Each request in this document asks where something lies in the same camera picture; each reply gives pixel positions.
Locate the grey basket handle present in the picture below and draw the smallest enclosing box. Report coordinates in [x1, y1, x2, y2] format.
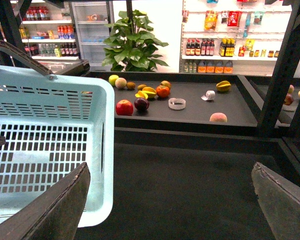
[0, 40, 54, 76]

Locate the black metal frame post left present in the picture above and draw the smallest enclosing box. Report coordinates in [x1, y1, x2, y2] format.
[0, 0, 32, 68]

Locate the sauce bottle shelf right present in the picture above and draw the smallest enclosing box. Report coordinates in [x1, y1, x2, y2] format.
[179, 0, 292, 77]

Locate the red fruit side tray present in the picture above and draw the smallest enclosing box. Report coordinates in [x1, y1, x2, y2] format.
[283, 93, 294, 106]

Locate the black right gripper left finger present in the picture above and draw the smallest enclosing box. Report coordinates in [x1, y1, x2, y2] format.
[0, 162, 91, 240]

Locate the dark purple plum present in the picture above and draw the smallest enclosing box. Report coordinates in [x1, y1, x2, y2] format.
[134, 97, 150, 112]

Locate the yellow starfruit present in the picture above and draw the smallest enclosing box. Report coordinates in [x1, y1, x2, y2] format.
[216, 80, 232, 93]
[135, 87, 157, 99]

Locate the chest freezer left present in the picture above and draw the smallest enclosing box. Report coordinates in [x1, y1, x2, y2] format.
[38, 60, 90, 77]

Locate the pale peach back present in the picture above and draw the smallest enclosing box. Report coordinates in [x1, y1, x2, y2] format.
[115, 77, 127, 89]

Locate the drinks shelf left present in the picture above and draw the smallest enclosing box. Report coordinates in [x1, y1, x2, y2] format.
[19, 0, 79, 61]

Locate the glass door refrigerator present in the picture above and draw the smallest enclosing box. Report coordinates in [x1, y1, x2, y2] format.
[70, 0, 114, 72]

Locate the yellow starfruit right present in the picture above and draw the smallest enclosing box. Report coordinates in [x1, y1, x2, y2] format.
[216, 80, 232, 93]

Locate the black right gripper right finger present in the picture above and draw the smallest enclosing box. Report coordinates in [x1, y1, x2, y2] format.
[251, 162, 300, 240]

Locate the orange persimmon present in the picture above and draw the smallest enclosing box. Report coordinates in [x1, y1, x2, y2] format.
[155, 85, 170, 98]

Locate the brown kiwi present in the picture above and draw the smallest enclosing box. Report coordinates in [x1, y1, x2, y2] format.
[137, 84, 147, 91]
[126, 81, 136, 90]

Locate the red yellow mango fruit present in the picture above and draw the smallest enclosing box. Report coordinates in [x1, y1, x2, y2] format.
[160, 80, 172, 89]

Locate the pink peach front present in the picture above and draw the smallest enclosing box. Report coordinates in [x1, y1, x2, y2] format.
[209, 112, 228, 123]

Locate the white tape ring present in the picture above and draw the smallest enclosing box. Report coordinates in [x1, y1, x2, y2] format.
[168, 97, 187, 111]

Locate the light blue plastic basket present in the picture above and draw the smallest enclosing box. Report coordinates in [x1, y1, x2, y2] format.
[0, 65, 115, 228]

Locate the black metal frame post right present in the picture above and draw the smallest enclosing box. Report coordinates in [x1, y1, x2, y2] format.
[257, 0, 300, 138]

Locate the red apple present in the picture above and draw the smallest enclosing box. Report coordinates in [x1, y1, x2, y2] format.
[115, 99, 134, 116]

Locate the yellow starfruit centre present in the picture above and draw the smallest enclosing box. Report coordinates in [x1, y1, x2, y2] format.
[135, 87, 157, 99]

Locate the brown kiwi left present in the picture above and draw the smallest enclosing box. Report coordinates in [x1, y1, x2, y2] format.
[126, 81, 136, 90]

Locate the black fruit display tray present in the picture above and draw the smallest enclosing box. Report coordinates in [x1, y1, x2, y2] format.
[82, 71, 263, 131]

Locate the green apple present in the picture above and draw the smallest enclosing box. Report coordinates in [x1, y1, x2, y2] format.
[108, 74, 119, 87]

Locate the black metal frame post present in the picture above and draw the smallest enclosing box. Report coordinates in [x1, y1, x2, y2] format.
[0, 0, 32, 68]
[257, 0, 300, 138]

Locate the green potted plant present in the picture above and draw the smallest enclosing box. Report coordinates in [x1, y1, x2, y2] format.
[101, 9, 169, 72]

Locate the brown kiwi right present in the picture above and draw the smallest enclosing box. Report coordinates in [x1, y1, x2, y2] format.
[137, 84, 147, 91]

